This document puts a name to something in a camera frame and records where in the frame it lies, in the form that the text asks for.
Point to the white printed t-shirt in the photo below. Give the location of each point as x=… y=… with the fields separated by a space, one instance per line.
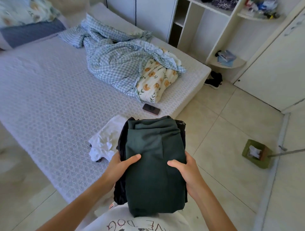
x=135 y=221

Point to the blue box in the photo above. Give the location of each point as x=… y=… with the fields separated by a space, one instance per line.
x=226 y=57

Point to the black shoes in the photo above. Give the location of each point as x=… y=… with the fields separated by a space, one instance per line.
x=214 y=80

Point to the floral pillow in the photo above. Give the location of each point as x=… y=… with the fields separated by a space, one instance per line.
x=23 y=12

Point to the white patterned mattress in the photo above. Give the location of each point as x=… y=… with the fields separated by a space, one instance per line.
x=59 y=100

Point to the person's right forearm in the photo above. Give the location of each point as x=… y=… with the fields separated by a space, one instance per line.
x=213 y=210

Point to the blue checked floral quilt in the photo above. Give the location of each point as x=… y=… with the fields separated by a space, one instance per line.
x=124 y=59

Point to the person's left forearm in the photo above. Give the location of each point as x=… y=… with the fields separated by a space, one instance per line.
x=73 y=205

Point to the dark green garment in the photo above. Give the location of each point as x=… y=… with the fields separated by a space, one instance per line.
x=154 y=164

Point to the dark patterned cloth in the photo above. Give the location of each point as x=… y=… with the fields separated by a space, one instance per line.
x=220 y=3

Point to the white crumpled garment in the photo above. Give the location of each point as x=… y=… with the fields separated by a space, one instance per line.
x=104 y=140

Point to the white wardrobe door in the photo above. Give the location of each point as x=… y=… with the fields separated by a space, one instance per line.
x=140 y=12

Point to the clutter of small items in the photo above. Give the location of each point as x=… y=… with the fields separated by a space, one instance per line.
x=262 y=8

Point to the person's right thumb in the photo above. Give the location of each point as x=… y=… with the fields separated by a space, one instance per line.
x=175 y=164

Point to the person's left thumb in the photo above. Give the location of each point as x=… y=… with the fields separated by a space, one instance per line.
x=131 y=159

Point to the white shelf unit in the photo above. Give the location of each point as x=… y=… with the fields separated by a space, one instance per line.
x=214 y=26

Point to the black garment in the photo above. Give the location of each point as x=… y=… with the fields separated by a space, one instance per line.
x=120 y=152

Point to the person's right hand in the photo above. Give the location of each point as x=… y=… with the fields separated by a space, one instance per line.
x=188 y=173

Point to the blue grey pillow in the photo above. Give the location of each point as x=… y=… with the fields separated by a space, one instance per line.
x=29 y=33

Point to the black smartphone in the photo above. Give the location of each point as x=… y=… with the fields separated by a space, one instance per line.
x=151 y=109

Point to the person's left hand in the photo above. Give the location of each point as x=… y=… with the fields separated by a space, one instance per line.
x=115 y=168

